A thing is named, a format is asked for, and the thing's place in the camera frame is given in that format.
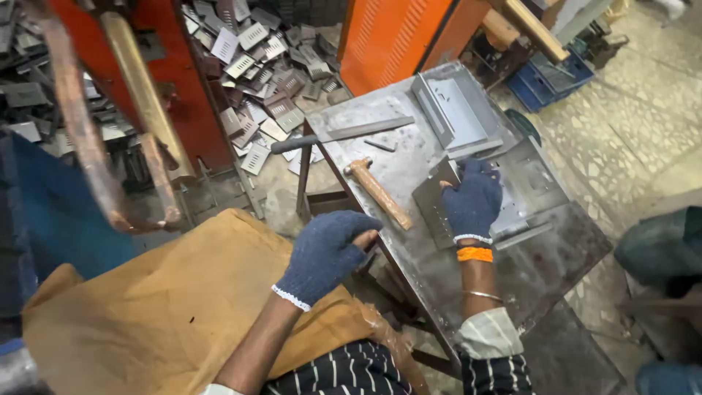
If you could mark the person's left hand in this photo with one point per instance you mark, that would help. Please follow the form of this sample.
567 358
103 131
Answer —
323 253

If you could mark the person's right hand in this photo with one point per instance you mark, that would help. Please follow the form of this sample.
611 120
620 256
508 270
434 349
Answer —
471 204

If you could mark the perforated sheet metal plate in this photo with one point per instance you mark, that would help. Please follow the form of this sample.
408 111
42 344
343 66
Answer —
433 206

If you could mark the orange thread wristband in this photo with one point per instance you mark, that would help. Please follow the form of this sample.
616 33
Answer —
475 254

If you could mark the narrow metal strip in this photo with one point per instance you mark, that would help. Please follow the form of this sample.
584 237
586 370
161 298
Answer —
524 236

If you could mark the grey metal work table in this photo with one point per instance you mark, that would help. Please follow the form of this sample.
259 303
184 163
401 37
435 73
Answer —
417 164

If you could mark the thin silver bangle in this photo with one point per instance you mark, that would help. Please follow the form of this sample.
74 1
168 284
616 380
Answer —
482 295

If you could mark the small metal rod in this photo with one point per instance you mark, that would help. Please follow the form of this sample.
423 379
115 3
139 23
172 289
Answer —
379 145

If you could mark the long flat metal file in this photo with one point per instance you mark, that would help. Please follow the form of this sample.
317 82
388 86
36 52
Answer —
340 134

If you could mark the person's striped apron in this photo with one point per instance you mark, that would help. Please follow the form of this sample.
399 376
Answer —
384 370

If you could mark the blue plastic crate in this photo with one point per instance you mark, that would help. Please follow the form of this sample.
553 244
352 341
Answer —
548 77

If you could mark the orange welding machine cabinet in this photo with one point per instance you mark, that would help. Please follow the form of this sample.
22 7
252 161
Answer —
395 38

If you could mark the heap of louvered metal plates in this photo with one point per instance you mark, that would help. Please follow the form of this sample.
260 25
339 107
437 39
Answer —
263 71

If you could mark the red spot welding machine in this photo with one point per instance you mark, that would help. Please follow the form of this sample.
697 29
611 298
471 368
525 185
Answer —
164 71

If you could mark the blue fabric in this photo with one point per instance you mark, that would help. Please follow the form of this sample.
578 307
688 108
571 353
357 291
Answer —
60 208

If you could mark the folded grey sheet metal bracket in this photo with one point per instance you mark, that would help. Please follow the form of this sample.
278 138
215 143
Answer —
455 112

